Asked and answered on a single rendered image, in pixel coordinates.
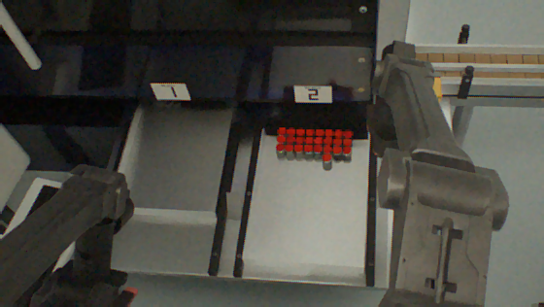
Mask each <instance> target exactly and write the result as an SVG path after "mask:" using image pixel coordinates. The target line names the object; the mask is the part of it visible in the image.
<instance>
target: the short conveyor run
mask: <svg viewBox="0 0 544 307"><path fill-rule="evenodd" d="M460 30H461V32H460V33H459V38H458V43H457V44H415V45H416V46H415V52H416V59H419V60H423V61H427V62H431V64H432V65H433V71H440V74H441V78H440V80H441V91H442V96H441V97H450V100H451V105H454V106H494V107H531V108H544V46H531V45H475V44H467V42H468V39H469V35H470V33H469V31H470V25H468V24H464V25H463V26H462V27H461V29H460Z"/></svg>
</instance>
